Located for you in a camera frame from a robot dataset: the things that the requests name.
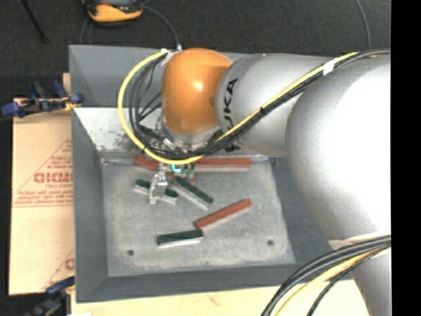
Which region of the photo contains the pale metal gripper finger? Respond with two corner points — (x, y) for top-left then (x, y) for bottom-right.
(149, 173), (161, 206)
(158, 172), (170, 201)

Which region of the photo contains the dark green flat block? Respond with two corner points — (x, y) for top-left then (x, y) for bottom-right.
(133, 178), (180, 206)
(156, 228), (205, 249)
(171, 175), (214, 211)

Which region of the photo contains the red-brown flat block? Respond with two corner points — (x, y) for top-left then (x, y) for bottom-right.
(193, 198), (253, 232)
(133, 155), (199, 182)
(193, 157), (253, 172)

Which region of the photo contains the grey metal bin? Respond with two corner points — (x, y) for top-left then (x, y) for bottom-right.
(68, 44), (355, 303)

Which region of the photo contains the brown cardboard board red print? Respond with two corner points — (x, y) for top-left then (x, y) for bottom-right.
(7, 97), (76, 296)

